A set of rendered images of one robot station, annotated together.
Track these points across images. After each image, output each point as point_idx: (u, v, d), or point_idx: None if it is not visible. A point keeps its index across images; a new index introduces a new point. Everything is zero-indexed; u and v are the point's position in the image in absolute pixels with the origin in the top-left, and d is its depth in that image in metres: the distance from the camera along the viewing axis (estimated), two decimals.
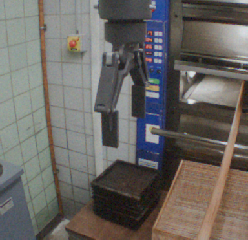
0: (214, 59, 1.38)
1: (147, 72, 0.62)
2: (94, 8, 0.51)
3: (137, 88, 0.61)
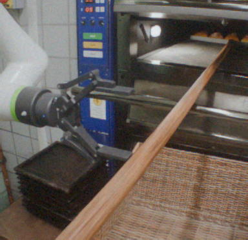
0: (173, 0, 0.99)
1: (84, 77, 0.57)
2: None
3: (101, 88, 0.58)
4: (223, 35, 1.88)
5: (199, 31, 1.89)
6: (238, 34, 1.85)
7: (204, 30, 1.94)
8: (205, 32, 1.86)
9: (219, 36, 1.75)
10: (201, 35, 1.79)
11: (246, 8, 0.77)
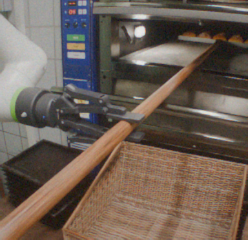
0: (152, 1, 1.02)
1: (93, 99, 0.58)
2: None
3: (111, 115, 0.59)
4: (212, 35, 1.91)
5: None
6: (227, 34, 1.88)
7: (192, 30, 1.98)
8: (194, 32, 1.89)
9: (207, 36, 1.78)
10: (188, 35, 1.83)
11: (219, 8, 0.80)
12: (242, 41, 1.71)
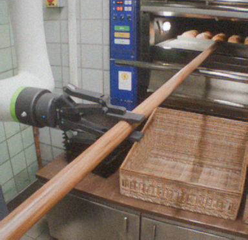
0: (181, 3, 1.39)
1: (93, 99, 0.58)
2: None
3: (111, 114, 0.59)
4: (211, 35, 1.91)
5: (186, 32, 1.92)
6: (226, 35, 1.88)
7: (192, 30, 1.98)
8: (193, 32, 1.89)
9: (206, 37, 1.78)
10: (188, 36, 1.83)
11: (231, 9, 1.17)
12: (241, 41, 1.71)
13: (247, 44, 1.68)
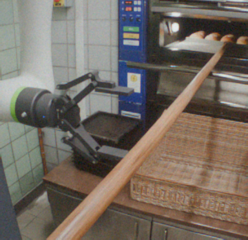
0: (192, 4, 1.36)
1: (83, 77, 0.57)
2: None
3: (101, 89, 0.58)
4: (219, 37, 1.88)
5: (195, 32, 1.89)
6: (234, 36, 1.85)
7: (199, 31, 1.94)
8: (201, 33, 1.86)
9: (215, 38, 1.75)
10: (196, 37, 1.80)
11: (244, 10, 1.14)
12: None
13: None
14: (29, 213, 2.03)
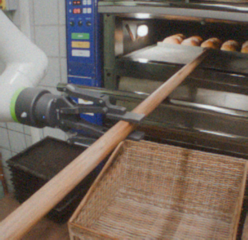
0: (155, 1, 1.04)
1: (93, 99, 0.58)
2: None
3: (111, 115, 0.59)
4: (201, 41, 1.57)
5: (170, 36, 1.57)
6: (219, 40, 1.54)
7: (177, 34, 1.63)
8: (178, 37, 1.55)
9: (194, 43, 1.44)
10: (171, 42, 1.48)
11: (220, 8, 0.82)
12: (237, 49, 1.36)
13: (245, 52, 1.33)
14: None
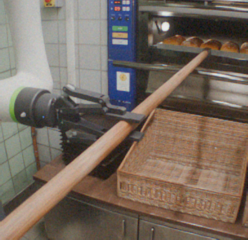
0: (180, 3, 1.37)
1: (93, 99, 0.58)
2: None
3: (111, 115, 0.59)
4: (200, 42, 1.57)
5: (170, 37, 1.58)
6: (219, 41, 1.54)
7: (177, 35, 1.63)
8: (177, 38, 1.55)
9: (193, 44, 1.44)
10: (170, 43, 1.49)
11: (230, 9, 1.15)
12: (237, 50, 1.37)
13: (245, 53, 1.34)
14: None
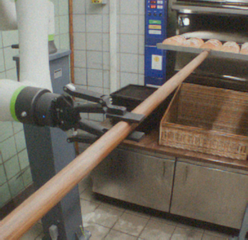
0: (201, 4, 1.83)
1: (93, 99, 0.58)
2: None
3: (111, 114, 0.59)
4: (200, 42, 1.57)
5: (170, 37, 1.58)
6: (219, 41, 1.54)
7: (177, 35, 1.64)
8: (177, 39, 1.55)
9: (193, 44, 1.45)
10: (170, 43, 1.49)
11: (238, 8, 1.62)
12: (237, 50, 1.37)
13: (245, 54, 1.34)
14: None
